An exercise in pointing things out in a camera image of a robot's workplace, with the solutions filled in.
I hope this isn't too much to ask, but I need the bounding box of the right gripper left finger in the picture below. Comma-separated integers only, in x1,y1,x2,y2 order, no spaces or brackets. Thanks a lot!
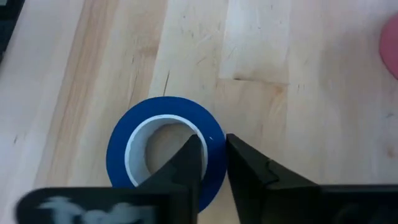
15,133,203,224

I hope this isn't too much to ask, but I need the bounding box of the black table frame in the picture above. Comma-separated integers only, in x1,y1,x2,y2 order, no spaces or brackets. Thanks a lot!
0,0,25,63

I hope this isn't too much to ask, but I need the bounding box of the red tape roll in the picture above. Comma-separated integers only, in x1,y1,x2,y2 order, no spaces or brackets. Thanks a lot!
378,14,398,80

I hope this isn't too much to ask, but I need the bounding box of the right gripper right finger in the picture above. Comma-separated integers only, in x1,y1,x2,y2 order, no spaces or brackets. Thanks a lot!
226,133,398,224

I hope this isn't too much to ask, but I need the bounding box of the blue tape roll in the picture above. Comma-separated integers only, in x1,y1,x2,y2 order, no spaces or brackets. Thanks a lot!
105,95,228,214

